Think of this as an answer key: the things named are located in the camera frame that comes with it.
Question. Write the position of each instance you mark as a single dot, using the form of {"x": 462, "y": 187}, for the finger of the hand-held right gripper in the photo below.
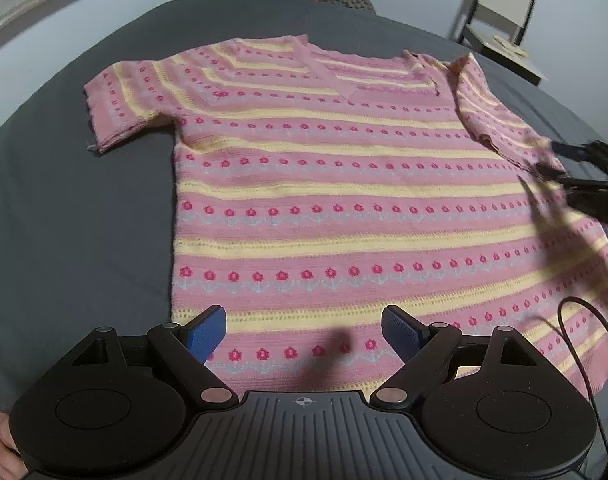
{"x": 569, "y": 150}
{"x": 559, "y": 175}

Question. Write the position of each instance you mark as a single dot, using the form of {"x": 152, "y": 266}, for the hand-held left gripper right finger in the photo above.
{"x": 401, "y": 330}

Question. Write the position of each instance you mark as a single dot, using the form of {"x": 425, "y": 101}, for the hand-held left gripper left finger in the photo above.
{"x": 206, "y": 332}

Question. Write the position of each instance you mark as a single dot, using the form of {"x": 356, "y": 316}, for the pink striped knit sweater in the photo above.
{"x": 334, "y": 185}

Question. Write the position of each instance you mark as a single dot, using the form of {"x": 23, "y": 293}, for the person's bare foot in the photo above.
{"x": 1, "y": 450}

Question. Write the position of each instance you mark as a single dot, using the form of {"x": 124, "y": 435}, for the white headboard shelf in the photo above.
{"x": 14, "y": 2}

